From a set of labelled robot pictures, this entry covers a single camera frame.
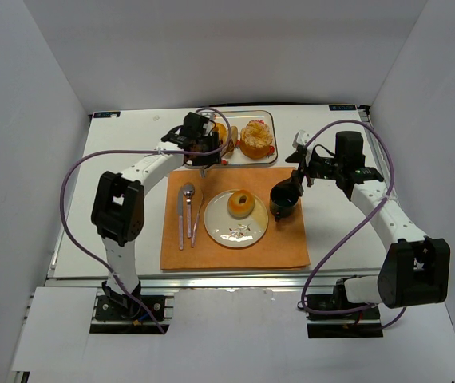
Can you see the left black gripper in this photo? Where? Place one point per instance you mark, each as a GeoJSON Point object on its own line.
{"type": "Point", "coordinates": [203, 159]}

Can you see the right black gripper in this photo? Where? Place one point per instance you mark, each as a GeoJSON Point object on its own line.
{"type": "Point", "coordinates": [304, 169]}

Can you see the golden bagel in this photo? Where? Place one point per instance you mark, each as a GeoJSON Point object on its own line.
{"type": "Point", "coordinates": [241, 204]}

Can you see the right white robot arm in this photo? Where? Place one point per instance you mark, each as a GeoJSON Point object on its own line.
{"type": "Point", "coordinates": [415, 270]}

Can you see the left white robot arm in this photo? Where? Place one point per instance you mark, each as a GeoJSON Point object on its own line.
{"type": "Point", "coordinates": [118, 208]}

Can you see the elongated bread roll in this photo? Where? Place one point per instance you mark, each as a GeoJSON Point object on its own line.
{"type": "Point", "coordinates": [232, 141]}

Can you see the sugar topped round bread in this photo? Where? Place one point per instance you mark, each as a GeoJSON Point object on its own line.
{"type": "Point", "coordinates": [255, 140]}

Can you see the black cup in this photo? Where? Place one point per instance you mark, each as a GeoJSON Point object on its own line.
{"type": "Point", "coordinates": [282, 205]}

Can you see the strawberry pattern rectangular tray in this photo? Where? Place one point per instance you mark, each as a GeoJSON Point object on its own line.
{"type": "Point", "coordinates": [240, 120]}

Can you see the round white yellow plate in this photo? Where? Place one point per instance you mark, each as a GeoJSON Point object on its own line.
{"type": "Point", "coordinates": [232, 232]}

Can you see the right table label sticker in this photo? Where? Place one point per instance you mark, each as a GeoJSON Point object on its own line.
{"type": "Point", "coordinates": [342, 107]}

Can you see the table label sticker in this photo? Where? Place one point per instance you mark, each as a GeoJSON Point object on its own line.
{"type": "Point", "coordinates": [342, 107]}
{"type": "Point", "coordinates": [106, 114]}

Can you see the orange cloth placemat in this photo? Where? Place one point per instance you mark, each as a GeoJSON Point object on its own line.
{"type": "Point", "coordinates": [284, 245]}

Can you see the left table label sticker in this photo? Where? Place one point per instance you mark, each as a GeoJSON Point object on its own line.
{"type": "Point", "coordinates": [106, 114]}

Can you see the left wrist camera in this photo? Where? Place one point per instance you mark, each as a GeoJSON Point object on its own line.
{"type": "Point", "coordinates": [209, 121]}

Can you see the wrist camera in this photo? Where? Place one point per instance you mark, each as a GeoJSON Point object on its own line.
{"type": "Point", "coordinates": [301, 142]}
{"type": "Point", "coordinates": [209, 121]}

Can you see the spoon pink handle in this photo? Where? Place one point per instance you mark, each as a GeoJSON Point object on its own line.
{"type": "Point", "coordinates": [189, 191]}

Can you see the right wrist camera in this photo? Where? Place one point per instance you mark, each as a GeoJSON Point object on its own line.
{"type": "Point", "coordinates": [301, 142]}

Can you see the table knife pink handle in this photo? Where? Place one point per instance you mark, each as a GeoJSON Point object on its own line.
{"type": "Point", "coordinates": [180, 214]}

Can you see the fork pink handle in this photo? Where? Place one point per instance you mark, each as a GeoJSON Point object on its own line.
{"type": "Point", "coordinates": [196, 222]}

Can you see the aluminium table frame rail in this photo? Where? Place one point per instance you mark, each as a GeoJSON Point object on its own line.
{"type": "Point", "coordinates": [157, 290]}

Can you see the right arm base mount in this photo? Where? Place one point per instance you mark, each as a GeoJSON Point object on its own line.
{"type": "Point", "coordinates": [357, 324]}

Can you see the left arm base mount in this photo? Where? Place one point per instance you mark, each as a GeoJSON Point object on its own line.
{"type": "Point", "coordinates": [127, 311]}

